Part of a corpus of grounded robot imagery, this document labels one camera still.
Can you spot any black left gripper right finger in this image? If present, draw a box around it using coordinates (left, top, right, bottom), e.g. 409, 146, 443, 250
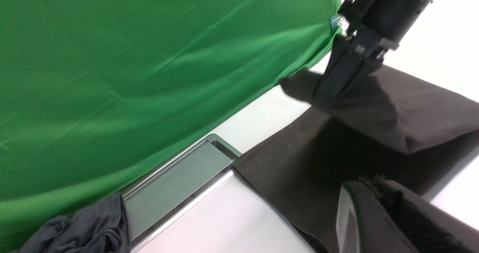
361, 177, 478, 253

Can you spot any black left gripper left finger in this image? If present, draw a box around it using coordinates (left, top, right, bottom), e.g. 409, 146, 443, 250
336, 182, 416, 253

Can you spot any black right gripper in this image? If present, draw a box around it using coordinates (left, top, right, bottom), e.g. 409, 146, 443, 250
314, 0, 433, 107

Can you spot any gray long-sleeve top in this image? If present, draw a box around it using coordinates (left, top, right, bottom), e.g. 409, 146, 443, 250
232, 66, 478, 253

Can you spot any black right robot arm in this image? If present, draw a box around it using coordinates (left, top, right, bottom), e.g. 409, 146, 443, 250
314, 0, 433, 107

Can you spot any blue binder clip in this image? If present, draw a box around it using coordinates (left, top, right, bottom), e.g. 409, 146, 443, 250
329, 14, 344, 31

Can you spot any green backdrop cloth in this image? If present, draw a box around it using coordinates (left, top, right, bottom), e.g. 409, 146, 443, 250
0, 0, 341, 253

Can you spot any dark gray crumpled garment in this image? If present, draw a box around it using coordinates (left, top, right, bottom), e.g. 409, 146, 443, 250
14, 192, 131, 253

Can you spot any metal table cable tray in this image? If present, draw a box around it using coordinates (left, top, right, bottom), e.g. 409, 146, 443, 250
121, 134, 241, 253

